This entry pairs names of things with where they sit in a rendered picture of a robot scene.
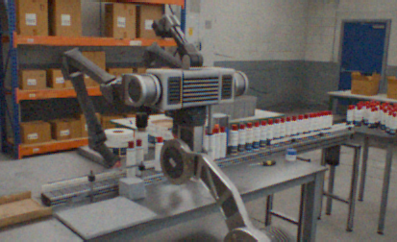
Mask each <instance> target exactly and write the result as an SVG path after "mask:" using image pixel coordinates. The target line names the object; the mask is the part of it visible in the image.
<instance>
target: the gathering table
mask: <svg viewBox="0 0 397 242"><path fill-rule="evenodd" d="M346 119H347V118H341V119H337V120H333V123H334V124H335V125H340V124H344V123H346ZM367 129H368V127H363V126H362V124H361V128H359V129H355V128H354V127H353V129H352V131H354V132H355V135H362V136H364V147H363V154H362V167H361V172H360V191H359V196H358V198H359V199H358V201H363V199H362V198H363V195H364V183H365V177H366V165H367V159H368V153H369V140H370V138H376V139H380V140H386V141H387V147H386V159H385V174H384V180H383V192H382V198H381V209H380V214H379V220H378V230H379V231H377V234H384V233H383V232H382V231H383V230H384V227H385V212H386V206H387V194H388V189H389V179H390V173H391V161H392V156H393V151H394V142H397V133H396V134H395V137H391V136H389V135H386V134H385V132H380V129H376V130H375V129H374V131H369V130H367ZM334 182H335V166H331V165H330V173H329V180H328V193H331V194H333V190H334ZM332 203H333V199H332V198H328V197H327V201H326V211H328V212H326V213H325V214H326V215H331V213H330V211H332Z"/></svg>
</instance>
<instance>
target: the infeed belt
mask: <svg viewBox="0 0 397 242"><path fill-rule="evenodd" d="M266 150H269V149H266V148H265V149H259V150H258V151H252V152H251V153H247V152H245V154H237V156H230V154H226V155H225V157H220V158H219V159H215V160H214V161H213V162H215V161H218V160H223V159H227V158H230V157H238V156H245V155H248V154H254V153H256V152H260V151H266ZM157 174H162V171H155V169H152V170H149V171H143V175H142V177H143V178H145V177H148V176H154V175H157ZM126 176H127V175H126ZM126 176H120V177H116V178H110V179H106V180H104V181H95V182H94V183H93V188H96V187H102V186H105V185H109V184H115V183H118V182H119V180H120V179H124V178H126ZM87 189H90V182H88V183H85V184H78V185H75V186H72V187H66V188H62V189H56V190H53V191H46V192H43V193H41V194H43V195H44V196H46V197H47V198H54V197H57V196H62V195H66V194H72V193H75V192H78V191H85V190H87Z"/></svg>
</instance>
